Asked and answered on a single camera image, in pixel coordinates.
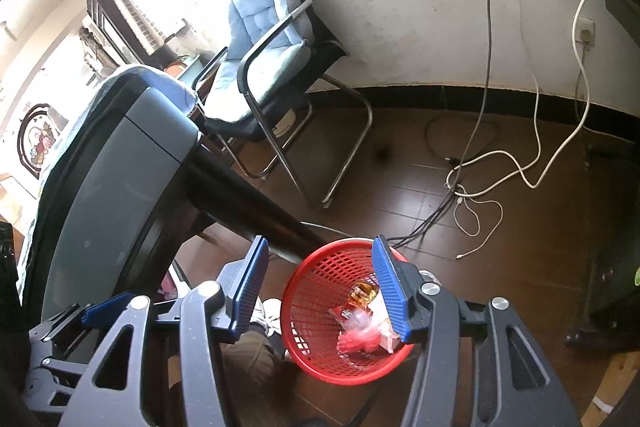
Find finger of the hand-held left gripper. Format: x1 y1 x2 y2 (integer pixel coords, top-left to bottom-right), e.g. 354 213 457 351
30 293 132 343
25 352 98 408

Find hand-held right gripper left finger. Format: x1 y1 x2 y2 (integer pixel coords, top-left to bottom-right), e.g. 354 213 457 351
60 235 271 427

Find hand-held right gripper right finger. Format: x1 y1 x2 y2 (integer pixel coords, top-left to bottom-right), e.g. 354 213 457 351
371 234 583 427

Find golden wrapper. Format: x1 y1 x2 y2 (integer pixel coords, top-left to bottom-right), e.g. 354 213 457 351
350 279 379 308

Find small red printed packet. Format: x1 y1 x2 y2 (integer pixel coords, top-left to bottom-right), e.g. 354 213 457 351
328 303 373 325

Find red wrapper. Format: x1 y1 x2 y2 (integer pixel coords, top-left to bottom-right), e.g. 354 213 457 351
337 324 388 355

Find red plastic mesh basket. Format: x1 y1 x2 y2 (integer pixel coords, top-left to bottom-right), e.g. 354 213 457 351
280 237 416 388

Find white shoe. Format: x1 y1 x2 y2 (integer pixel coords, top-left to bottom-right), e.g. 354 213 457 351
252 298 287 338

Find round embroidered table screen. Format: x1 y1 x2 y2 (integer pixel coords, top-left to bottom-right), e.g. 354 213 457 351
16 103 68 180

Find dark low cabinet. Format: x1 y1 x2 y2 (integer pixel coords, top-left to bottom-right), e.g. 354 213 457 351
565 142 640 353

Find light wooden board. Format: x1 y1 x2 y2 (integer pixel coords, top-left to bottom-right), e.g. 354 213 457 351
590 352 640 427

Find light blue seat cushion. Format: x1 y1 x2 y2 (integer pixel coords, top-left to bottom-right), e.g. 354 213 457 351
204 0 313 122

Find dark carved cabinet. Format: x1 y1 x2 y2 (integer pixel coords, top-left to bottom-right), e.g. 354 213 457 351
85 0 151 68

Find black cable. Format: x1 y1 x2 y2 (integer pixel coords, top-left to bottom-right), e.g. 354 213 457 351
385 114 501 248

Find thin white cable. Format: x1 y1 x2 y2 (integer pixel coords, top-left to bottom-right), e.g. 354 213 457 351
452 194 505 260

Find round pedestal table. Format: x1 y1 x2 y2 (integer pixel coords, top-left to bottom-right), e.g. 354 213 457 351
17 64 331 323

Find grey cable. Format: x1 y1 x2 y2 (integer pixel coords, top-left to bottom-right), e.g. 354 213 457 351
447 0 493 170

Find wall socket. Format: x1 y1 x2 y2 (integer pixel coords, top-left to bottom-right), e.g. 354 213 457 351
575 19 597 48

